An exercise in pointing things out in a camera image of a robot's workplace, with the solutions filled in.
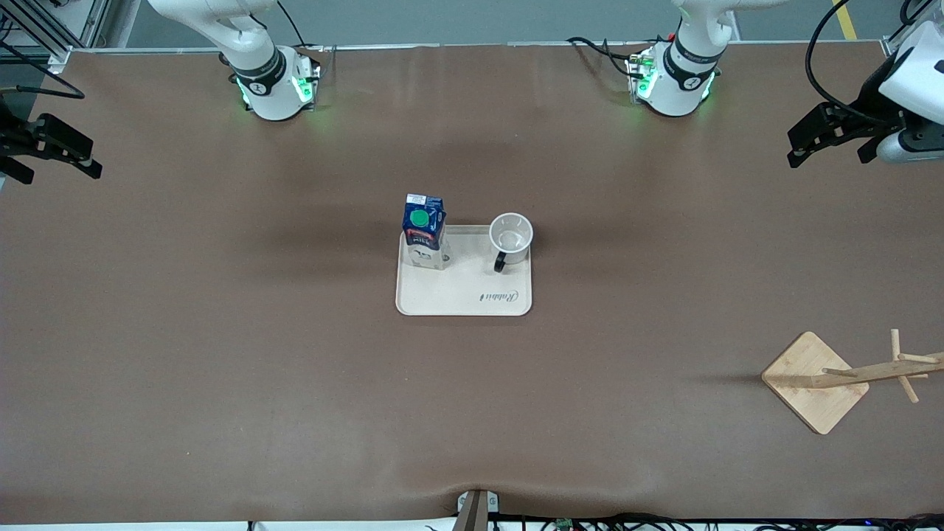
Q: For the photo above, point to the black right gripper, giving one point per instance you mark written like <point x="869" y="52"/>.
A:
<point x="9" y="140"/>

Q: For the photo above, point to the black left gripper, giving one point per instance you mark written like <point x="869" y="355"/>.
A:
<point x="868" y="104"/>

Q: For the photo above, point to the blue milk carton green cap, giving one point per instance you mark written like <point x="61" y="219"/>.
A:
<point x="424" y="221"/>

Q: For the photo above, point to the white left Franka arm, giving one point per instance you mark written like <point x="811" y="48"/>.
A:
<point x="682" y="81"/>

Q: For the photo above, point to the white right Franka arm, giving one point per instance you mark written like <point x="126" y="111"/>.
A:
<point x="265" y="81"/>

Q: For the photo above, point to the white rabbit print tray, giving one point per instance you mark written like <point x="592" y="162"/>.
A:
<point x="464" y="291"/>

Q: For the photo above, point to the wooden mug tree stand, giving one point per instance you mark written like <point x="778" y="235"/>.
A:
<point x="811" y="383"/>

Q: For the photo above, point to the small green circuit board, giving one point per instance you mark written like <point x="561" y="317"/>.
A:
<point x="565" y="524"/>

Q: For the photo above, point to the metal table edge clamp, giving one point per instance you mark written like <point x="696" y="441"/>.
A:
<point x="477" y="510"/>

